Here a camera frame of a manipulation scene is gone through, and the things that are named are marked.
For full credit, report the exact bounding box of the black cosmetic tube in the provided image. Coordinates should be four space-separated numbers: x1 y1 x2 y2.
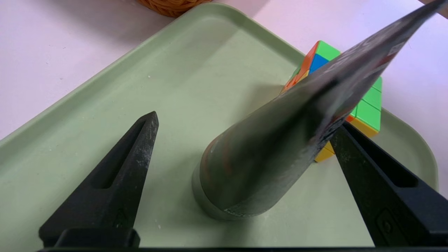
192 0 448 221

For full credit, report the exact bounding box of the multicoloured puzzle cube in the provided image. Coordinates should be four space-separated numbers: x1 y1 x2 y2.
280 40 383 163

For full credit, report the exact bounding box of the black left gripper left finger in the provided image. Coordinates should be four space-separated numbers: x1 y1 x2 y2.
38 111 160 247

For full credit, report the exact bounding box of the light green plastic tray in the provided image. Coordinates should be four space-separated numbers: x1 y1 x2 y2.
0 3 440 247

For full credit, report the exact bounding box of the orange wicker basket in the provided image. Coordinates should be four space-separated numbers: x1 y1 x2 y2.
136 0 212 18

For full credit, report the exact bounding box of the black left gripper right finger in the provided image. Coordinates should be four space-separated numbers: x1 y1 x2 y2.
329 122 448 247

